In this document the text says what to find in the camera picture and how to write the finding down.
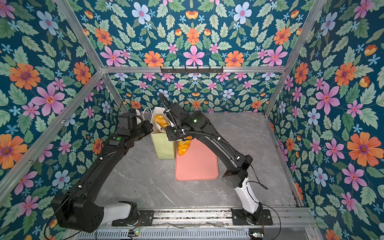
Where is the aluminium frame post right rear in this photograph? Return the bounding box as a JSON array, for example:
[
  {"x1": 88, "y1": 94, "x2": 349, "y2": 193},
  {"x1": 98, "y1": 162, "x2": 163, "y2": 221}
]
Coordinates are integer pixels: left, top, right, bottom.
[{"x1": 264, "y1": 0, "x2": 327, "y2": 119}]

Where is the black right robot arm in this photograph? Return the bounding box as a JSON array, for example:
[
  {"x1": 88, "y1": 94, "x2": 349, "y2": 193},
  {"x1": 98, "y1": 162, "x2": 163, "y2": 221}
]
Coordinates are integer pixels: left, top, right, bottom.
[{"x1": 163, "y1": 102, "x2": 263, "y2": 225}]

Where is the aluminium frame post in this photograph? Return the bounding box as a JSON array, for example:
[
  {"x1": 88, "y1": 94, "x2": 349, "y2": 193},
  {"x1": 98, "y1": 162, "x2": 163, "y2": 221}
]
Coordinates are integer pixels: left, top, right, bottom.
[
  {"x1": 264, "y1": 0, "x2": 327, "y2": 119},
  {"x1": 56, "y1": 1, "x2": 123, "y2": 104}
]

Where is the pink silicone tray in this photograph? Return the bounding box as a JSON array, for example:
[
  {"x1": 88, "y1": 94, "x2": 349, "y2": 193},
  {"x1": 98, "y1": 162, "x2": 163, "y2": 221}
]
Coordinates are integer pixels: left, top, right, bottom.
[{"x1": 175, "y1": 139, "x2": 219, "y2": 182}]

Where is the black hook rail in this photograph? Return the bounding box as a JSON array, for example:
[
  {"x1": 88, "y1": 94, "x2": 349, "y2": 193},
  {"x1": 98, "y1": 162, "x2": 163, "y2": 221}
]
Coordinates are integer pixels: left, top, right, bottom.
[{"x1": 160, "y1": 67, "x2": 224, "y2": 74}]

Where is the long braided bread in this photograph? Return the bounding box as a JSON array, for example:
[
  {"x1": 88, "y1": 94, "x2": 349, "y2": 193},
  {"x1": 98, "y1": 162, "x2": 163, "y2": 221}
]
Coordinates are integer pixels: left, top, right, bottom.
[{"x1": 177, "y1": 136, "x2": 192, "y2": 156}]

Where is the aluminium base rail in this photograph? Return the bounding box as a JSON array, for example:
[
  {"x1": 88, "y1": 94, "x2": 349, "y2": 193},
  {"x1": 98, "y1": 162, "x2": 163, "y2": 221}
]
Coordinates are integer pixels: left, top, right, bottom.
[{"x1": 80, "y1": 206, "x2": 319, "y2": 240}]

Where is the glazed pastry bread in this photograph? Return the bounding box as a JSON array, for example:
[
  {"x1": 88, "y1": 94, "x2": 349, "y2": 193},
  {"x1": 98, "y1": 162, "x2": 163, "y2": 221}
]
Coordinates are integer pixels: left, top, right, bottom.
[{"x1": 153, "y1": 115, "x2": 170, "y2": 132}]

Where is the white and green paper bag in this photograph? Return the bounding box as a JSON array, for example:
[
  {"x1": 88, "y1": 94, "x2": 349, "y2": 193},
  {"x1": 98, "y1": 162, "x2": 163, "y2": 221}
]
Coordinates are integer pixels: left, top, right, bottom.
[{"x1": 145, "y1": 107, "x2": 176, "y2": 160}]

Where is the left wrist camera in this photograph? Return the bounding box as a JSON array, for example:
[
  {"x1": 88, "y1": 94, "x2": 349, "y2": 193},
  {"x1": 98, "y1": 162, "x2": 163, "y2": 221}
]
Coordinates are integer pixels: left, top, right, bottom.
[{"x1": 118, "y1": 112, "x2": 138, "y2": 130}]

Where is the aluminium frame post left rear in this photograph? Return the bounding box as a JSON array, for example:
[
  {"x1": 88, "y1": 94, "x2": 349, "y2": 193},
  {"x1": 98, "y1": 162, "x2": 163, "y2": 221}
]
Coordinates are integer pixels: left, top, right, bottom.
[{"x1": 56, "y1": 1, "x2": 123, "y2": 104}]

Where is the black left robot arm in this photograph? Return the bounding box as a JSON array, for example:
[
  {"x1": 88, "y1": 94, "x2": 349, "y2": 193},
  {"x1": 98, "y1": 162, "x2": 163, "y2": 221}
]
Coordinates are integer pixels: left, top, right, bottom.
[{"x1": 51, "y1": 113, "x2": 153, "y2": 233}]

